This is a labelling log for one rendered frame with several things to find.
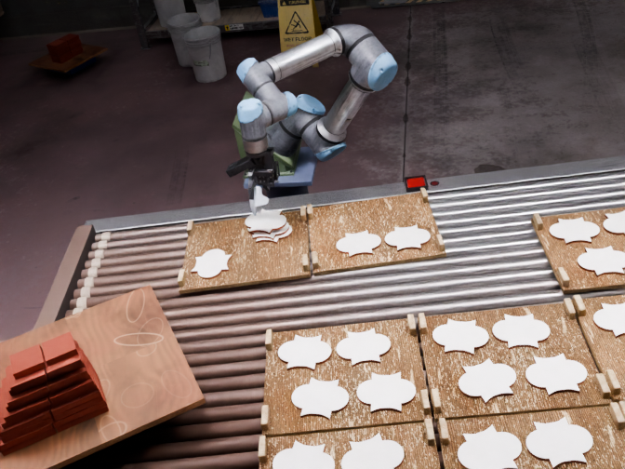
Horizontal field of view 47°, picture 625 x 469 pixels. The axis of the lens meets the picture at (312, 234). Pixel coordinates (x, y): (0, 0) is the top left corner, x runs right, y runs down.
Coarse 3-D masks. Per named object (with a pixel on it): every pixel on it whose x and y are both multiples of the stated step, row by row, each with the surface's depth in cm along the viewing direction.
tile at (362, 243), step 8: (344, 240) 229; (352, 240) 228; (360, 240) 228; (368, 240) 227; (376, 240) 227; (344, 248) 226; (352, 248) 225; (360, 248) 225; (368, 248) 224; (376, 248) 225; (352, 256) 223
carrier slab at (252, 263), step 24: (288, 216) 246; (192, 240) 242; (216, 240) 240; (240, 240) 238; (288, 240) 235; (192, 264) 231; (240, 264) 228; (264, 264) 226; (288, 264) 225; (192, 288) 222; (216, 288) 222
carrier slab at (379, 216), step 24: (336, 216) 242; (360, 216) 240; (384, 216) 238; (408, 216) 237; (432, 216) 235; (312, 240) 233; (336, 240) 231; (384, 240) 228; (432, 240) 225; (336, 264) 221; (360, 264) 220; (384, 264) 220
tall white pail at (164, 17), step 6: (156, 0) 643; (162, 0) 640; (168, 0) 641; (174, 0) 643; (180, 0) 648; (156, 6) 648; (162, 6) 644; (168, 6) 643; (174, 6) 645; (180, 6) 650; (162, 12) 648; (168, 12) 647; (174, 12) 648; (180, 12) 652; (162, 18) 652; (168, 18) 650; (162, 24) 658
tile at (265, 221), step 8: (256, 216) 242; (264, 216) 241; (272, 216) 240; (280, 216) 240; (248, 224) 238; (256, 224) 238; (264, 224) 237; (272, 224) 236; (280, 224) 236; (256, 232) 236; (264, 232) 235
